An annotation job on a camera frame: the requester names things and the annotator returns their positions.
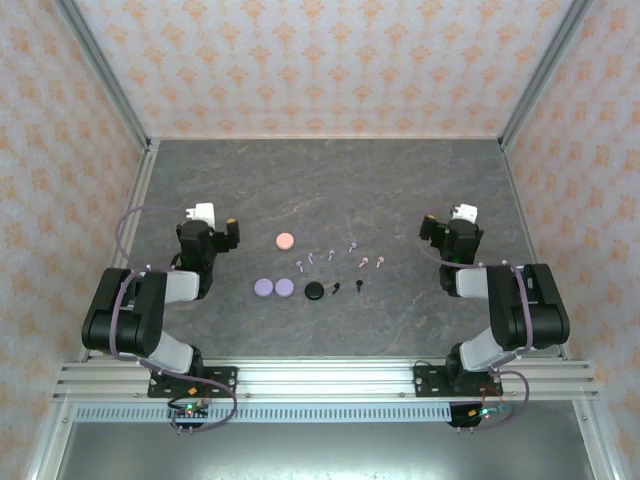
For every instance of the pink round charging case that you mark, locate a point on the pink round charging case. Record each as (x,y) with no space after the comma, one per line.
(285,241)

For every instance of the purple round charging case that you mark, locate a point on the purple round charging case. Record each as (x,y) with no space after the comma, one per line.
(263,287)
(284,287)

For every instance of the black round charging case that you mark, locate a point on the black round charging case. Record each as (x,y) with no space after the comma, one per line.
(315,290)

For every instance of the right black-white robot arm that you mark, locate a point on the right black-white robot arm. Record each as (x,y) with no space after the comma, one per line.
(525,310)

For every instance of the left black-white robot arm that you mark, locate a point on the left black-white robot arm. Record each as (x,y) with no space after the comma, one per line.
(125,320)

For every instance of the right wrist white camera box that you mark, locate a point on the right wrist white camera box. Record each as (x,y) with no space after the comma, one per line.
(468,212)

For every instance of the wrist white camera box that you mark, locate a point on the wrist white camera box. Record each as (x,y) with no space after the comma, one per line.
(202,212)
(468,212)

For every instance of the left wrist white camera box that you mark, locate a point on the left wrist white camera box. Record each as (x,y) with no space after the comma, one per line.
(202,212)

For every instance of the right aluminium side rail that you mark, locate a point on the right aluminium side rail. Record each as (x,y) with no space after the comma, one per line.
(515,190)

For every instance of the aluminium side rail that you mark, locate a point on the aluminium side rail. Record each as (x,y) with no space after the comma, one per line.
(515,190)
(140,185)

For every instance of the left aluminium side rail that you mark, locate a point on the left aluminium side rail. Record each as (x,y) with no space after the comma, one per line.
(140,185)

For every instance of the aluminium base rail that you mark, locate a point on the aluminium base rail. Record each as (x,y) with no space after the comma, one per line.
(325,380)

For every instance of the right aluminium frame post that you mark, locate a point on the right aluminium frame post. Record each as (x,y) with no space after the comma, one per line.
(545,70)

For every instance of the aluminium frame post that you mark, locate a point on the aluminium frame post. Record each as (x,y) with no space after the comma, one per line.
(545,70)
(107,75)

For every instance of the left aluminium frame post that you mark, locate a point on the left aluminium frame post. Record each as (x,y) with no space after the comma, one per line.
(107,75)

